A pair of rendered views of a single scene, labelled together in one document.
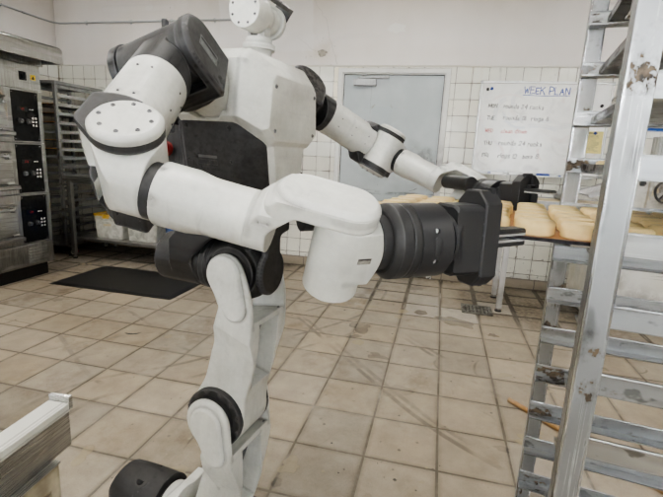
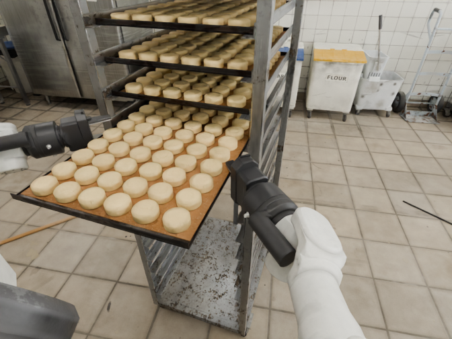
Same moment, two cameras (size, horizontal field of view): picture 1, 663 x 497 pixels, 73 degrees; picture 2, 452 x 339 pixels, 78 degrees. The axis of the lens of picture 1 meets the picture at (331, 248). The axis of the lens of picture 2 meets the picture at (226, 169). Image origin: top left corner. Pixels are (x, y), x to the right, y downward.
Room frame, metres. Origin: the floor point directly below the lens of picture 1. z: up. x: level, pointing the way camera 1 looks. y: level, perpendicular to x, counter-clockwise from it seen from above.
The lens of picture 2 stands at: (0.62, 0.30, 1.52)
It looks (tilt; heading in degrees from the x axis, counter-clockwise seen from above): 36 degrees down; 267
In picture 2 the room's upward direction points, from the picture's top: straight up
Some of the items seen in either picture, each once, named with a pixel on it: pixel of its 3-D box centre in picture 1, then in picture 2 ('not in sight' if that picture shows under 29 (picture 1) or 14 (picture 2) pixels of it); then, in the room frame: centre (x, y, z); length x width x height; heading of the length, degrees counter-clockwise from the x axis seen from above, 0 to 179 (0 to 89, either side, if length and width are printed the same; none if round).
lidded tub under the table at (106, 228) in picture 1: (121, 223); not in sight; (4.89, 2.35, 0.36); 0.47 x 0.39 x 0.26; 165
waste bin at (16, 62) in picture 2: not in sight; (22, 66); (3.40, -4.06, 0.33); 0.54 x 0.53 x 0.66; 167
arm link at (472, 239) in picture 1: (443, 238); (254, 194); (0.54, -0.14, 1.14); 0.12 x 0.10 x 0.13; 113
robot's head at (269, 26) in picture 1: (257, 22); not in sight; (0.94, 0.16, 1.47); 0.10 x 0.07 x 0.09; 158
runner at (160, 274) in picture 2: not in sight; (185, 232); (0.79, -0.76, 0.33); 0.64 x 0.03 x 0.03; 68
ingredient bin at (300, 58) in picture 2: not in sight; (276, 79); (-0.19, -3.17, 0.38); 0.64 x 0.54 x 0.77; 76
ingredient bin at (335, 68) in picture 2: not in sight; (331, 81); (-0.82, -3.02, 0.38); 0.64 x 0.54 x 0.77; 74
